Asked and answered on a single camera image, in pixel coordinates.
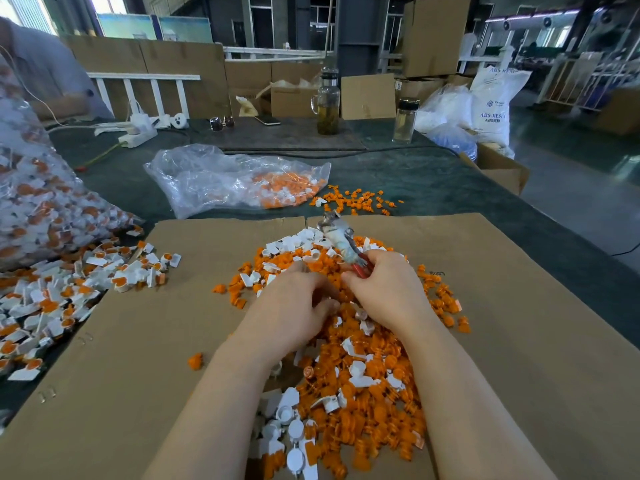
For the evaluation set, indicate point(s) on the small clear plastic bag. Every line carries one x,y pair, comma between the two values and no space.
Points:
202,179

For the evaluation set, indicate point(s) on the open cardboard box with paper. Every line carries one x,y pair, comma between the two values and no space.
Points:
291,100

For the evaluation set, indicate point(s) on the glass tea jar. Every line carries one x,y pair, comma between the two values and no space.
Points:
327,101

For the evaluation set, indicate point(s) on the clear blue plastic bag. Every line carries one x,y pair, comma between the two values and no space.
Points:
447,123

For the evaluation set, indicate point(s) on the person's right hand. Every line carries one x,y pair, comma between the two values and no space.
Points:
392,293

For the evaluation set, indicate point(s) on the person's left hand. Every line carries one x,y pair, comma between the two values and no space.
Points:
285,313

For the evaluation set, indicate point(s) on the black phone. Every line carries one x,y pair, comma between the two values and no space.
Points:
267,121

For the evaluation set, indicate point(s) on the glass bottle with black lid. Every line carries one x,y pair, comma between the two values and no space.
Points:
405,120

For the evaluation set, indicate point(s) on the white railing frame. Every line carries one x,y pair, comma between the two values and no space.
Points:
144,78

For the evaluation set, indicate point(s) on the white metal rack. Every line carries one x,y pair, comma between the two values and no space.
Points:
586,81

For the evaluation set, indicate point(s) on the row of upright cardboard sheets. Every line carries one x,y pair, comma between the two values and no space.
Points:
206,65

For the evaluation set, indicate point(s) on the white power strip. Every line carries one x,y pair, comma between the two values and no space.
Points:
139,134

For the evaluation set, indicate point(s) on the person's left forearm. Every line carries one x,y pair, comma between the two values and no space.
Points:
215,425

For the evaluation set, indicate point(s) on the pile of orange and white parts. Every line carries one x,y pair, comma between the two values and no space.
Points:
340,390

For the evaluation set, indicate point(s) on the large clear bag of seals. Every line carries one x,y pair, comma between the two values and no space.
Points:
45,195

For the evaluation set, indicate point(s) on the white woven sack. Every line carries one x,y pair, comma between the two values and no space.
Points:
500,101

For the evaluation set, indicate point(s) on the dark steel pillar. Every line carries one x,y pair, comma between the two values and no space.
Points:
362,35

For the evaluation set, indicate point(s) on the pile of assembled white-orange parts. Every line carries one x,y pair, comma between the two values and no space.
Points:
55,297

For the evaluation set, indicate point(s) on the flat brown cardboard panel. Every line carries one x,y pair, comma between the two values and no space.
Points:
368,96

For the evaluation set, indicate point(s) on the tall brown cardboard box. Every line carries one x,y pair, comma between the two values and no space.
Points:
437,35

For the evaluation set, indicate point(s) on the open brown cardboard box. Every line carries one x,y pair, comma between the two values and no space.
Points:
498,171

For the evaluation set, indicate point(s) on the brown cardboard sheet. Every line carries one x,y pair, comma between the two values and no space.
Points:
565,340
100,360

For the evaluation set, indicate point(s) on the scatter of orange offcuts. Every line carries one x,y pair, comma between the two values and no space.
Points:
357,200

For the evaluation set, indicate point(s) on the orange white plastic piece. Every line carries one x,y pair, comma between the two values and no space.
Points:
171,260

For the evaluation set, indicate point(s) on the person's right forearm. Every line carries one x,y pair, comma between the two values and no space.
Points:
475,425

